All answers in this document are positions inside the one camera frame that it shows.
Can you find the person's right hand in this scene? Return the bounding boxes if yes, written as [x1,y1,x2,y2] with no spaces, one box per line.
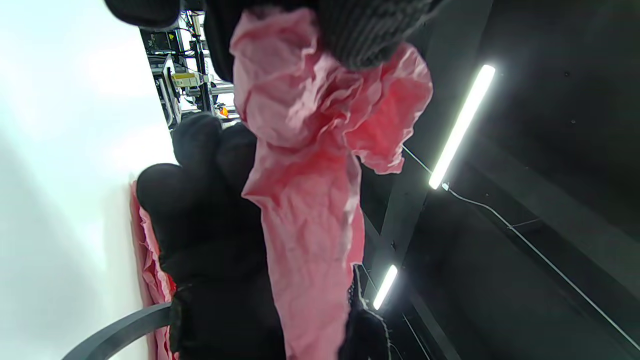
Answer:
[136,112,392,360]

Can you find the person's left hand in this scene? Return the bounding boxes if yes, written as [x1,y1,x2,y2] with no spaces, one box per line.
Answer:
[104,0,443,83]

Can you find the pink wrinkled paper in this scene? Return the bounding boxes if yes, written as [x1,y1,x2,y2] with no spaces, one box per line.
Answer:
[229,6,434,360]
[129,180,177,360]

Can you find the ceiling light strip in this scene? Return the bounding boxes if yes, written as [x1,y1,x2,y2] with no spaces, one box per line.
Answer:
[372,264,400,311]
[428,63,497,191]

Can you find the thin ceiling cable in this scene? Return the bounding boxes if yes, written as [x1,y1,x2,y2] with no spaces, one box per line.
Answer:
[401,144,640,351]

